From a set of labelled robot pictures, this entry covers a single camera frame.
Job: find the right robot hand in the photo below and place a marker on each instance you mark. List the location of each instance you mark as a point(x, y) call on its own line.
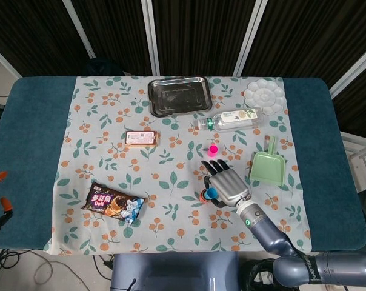
point(230, 186)

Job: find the light blue plastic cup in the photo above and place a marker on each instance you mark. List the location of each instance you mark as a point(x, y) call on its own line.
point(212, 193)

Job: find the pink plastic cup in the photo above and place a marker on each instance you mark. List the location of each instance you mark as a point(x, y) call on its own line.
point(213, 150)

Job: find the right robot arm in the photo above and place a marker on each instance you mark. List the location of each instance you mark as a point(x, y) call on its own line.
point(268, 233)

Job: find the orange plastic cup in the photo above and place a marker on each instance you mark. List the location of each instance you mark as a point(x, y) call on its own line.
point(203, 198)

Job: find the green plastic dustpan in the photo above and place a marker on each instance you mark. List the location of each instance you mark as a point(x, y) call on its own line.
point(268, 169)

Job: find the clear plastic water bottle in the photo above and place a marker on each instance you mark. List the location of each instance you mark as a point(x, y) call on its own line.
point(231, 119)

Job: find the black plastic bag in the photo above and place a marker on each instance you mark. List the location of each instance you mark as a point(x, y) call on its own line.
point(258, 276)

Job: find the white flower paint palette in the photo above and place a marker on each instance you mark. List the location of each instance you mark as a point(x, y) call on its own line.
point(264, 97)

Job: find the red yellow card box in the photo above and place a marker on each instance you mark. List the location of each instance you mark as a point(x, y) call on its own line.
point(142, 139)

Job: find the blue grey robot torso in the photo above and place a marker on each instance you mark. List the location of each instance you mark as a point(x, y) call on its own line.
point(171, 269)

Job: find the stainless steel tray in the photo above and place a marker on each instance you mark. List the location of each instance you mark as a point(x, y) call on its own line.
point(180, 97)

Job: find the floral leaf tablecloth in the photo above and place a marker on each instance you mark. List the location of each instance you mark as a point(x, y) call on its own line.
point(110, 169)

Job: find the brown snack bag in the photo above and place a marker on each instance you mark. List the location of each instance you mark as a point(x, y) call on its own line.
point(110, 204)

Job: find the teal table cover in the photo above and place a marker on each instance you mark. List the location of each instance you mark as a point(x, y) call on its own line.
point(28, 151)

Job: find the white partition frame post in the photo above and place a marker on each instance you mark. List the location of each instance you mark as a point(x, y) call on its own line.
point(352, 71)
point(79, 28)
point(151, 36)
point(4, 63)
point(249, 36)

